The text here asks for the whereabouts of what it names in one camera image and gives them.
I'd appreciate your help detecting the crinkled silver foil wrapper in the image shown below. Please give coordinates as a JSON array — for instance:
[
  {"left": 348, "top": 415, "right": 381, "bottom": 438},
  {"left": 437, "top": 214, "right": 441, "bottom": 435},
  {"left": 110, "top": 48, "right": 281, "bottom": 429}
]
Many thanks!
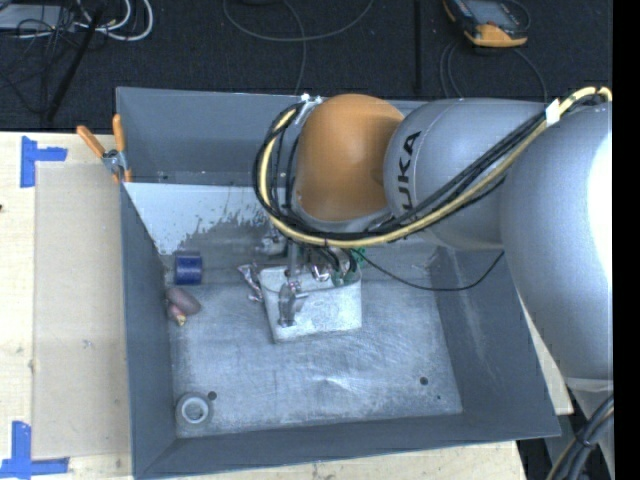
[{"left": 236, "top": 262, "right": 265, "bottom": 304}]

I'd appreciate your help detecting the brown toy with yellow tip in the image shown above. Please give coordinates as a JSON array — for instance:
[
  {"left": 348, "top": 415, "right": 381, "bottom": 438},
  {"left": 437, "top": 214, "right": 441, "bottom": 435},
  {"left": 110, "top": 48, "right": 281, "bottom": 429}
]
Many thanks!
[{"left": 164, "top": 287, "right": 203, "bottom": 327}]

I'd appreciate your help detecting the blue cylinder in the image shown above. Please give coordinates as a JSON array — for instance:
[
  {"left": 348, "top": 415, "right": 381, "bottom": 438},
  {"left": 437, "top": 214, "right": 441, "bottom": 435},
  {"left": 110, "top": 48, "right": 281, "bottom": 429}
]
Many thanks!
[{"left": 172, "top": 250, "right": 204, "bottom": 286}]

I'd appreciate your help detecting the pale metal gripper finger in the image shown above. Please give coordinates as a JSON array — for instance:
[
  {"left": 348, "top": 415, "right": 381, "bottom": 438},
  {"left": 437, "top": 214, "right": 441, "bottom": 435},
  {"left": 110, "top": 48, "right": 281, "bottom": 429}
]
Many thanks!
[
  {"left": 289, "top": 282, "right": 309, "bottom": 325},
  {"left": 277, "top": 285, "right": 291, "bottom": 329}
]

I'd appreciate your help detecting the clear tape ring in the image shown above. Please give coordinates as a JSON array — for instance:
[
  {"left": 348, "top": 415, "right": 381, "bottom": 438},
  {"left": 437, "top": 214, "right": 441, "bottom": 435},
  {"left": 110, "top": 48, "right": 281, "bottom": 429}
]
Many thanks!
[{"left": 174, "top": 392, "right": 214, "bottom": 426}]

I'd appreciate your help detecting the grey metal bin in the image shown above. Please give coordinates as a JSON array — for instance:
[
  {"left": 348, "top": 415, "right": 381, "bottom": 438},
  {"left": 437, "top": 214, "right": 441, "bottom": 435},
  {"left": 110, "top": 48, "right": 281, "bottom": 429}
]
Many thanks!
[{"left": 113, "top": 86, "right": 562, "bottom": 480}]

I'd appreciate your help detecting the pale cardboard board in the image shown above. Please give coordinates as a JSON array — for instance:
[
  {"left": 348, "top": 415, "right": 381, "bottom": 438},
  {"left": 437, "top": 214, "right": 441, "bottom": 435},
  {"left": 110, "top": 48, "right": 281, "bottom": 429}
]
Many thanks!
[{"left": 30, "top": 161, "right": 132, "bottom": 462}]

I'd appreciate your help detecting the pale grey flat box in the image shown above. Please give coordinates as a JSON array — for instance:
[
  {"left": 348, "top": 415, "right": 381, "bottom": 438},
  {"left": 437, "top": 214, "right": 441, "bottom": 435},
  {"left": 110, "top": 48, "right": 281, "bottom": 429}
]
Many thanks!
[{"left": 258, "top": 264, "right": 363, "bottom": 345}]

